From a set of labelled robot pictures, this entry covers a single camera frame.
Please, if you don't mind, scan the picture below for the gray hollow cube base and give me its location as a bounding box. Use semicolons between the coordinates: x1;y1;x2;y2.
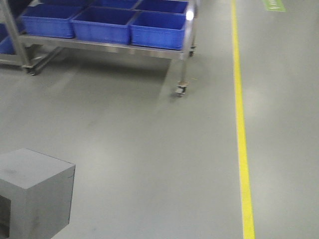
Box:
0;148;75;239

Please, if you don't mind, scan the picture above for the blue bin cart right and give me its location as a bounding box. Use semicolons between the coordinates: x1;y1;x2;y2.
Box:
130;11;186;50

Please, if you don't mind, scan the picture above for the blue bin cart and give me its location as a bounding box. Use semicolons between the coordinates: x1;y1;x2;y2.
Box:
21;3;83;38
71;6;137;45
130;11;186;50

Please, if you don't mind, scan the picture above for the blue bin cart middle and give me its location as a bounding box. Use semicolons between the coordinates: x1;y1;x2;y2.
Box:
71;6;137;45

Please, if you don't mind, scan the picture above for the blue bin cart left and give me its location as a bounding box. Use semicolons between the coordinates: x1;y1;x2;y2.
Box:
21;3;83;38

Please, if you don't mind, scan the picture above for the steel wheeled cart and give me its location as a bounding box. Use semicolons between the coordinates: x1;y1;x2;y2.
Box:
0;0;198;96

